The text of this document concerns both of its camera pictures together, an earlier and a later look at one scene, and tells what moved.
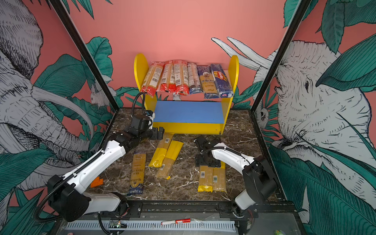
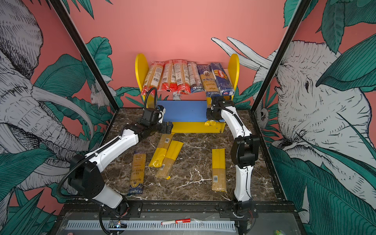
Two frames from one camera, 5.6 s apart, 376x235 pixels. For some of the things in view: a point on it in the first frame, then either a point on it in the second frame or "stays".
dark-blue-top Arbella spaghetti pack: (208, 82) stays
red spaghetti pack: (181, 77) stays
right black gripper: (199, 160) → (209, 115)
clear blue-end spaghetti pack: (195, 83) stays
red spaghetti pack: (168, 82) stays
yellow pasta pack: (205, 179) → (209, 103)
